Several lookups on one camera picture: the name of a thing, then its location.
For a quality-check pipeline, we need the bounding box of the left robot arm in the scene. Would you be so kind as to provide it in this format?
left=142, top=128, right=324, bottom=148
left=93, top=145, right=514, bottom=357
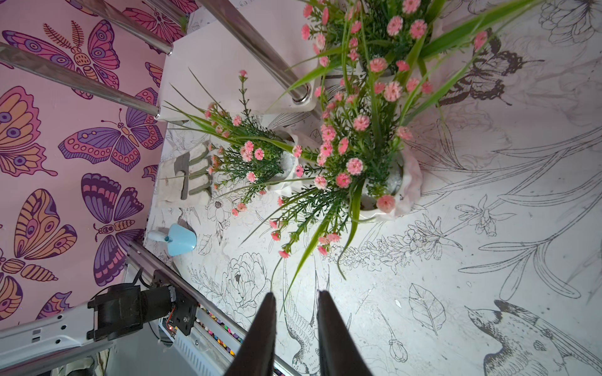
left=1, top=284, right=176, bottom=375

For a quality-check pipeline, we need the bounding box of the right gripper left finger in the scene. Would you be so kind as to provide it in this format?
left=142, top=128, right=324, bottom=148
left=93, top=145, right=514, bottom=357
left=224, top=292, right=277, bottom=376

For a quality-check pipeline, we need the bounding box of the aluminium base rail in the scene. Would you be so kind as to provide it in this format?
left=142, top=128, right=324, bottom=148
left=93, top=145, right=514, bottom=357
left=128, top=241, right=247, bottom=375

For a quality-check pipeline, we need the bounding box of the pink plant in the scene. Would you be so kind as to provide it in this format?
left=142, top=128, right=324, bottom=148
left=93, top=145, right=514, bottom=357
left=166, top=70, right=305, bottom=216
left=286, top=1, right=533, bottom=92
left=239, top=70, right=471, bottom=302

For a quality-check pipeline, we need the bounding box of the white two-tier rack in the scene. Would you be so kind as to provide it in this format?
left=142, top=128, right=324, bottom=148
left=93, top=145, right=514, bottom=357
left=1, top=1, right=318, bottom=129

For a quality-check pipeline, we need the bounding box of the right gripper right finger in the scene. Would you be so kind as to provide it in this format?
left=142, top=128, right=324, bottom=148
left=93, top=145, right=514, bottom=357
left=317, top=290, right=372, bottom=376

